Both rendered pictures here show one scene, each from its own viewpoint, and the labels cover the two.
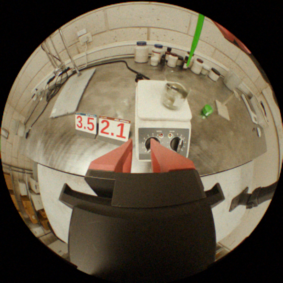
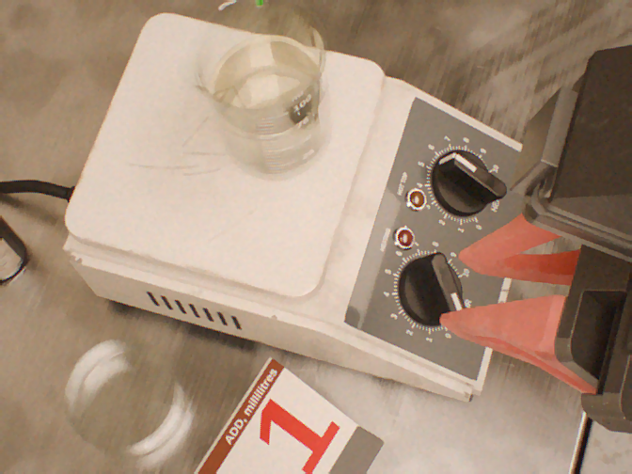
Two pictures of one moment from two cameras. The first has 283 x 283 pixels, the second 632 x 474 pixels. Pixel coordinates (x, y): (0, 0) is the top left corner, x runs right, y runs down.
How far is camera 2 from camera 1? 31 cm
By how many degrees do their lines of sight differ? 19
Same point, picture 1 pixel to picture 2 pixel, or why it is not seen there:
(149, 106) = (273, 231)
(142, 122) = (327, 294)
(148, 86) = (133, 195)
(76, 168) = not seen: outside the picture
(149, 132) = (375, 282)
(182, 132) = (420, 138)
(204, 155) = (559, 46)
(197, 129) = (400, 34)
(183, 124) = (387, 118)
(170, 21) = not seen: outside the picture
